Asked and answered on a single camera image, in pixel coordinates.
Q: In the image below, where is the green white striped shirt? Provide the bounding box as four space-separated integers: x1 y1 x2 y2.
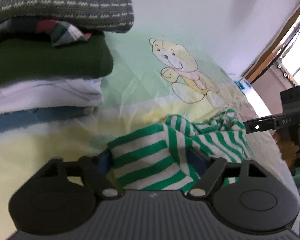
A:
107 109 247 192

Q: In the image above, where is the person right hand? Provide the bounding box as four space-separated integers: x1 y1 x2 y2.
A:
273 125 300 175

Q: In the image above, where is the white power strip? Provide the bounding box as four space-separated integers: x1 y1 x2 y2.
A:
234 77 253 95

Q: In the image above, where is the pastel bear print blanket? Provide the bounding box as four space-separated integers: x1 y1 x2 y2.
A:
0 33 300 239

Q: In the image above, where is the white folded garment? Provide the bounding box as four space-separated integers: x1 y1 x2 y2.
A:
0 78 103 115

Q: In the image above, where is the blue folded garment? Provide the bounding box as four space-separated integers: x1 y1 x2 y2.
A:
0 106 97 133

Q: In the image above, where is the dark green folded garment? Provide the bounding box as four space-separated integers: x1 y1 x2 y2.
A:
0 34 114 86

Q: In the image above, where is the plaid folded garment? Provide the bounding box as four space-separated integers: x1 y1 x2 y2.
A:
0 16 91 47

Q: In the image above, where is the dark grey striped knit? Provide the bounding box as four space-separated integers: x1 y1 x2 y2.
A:
0 0 134 33

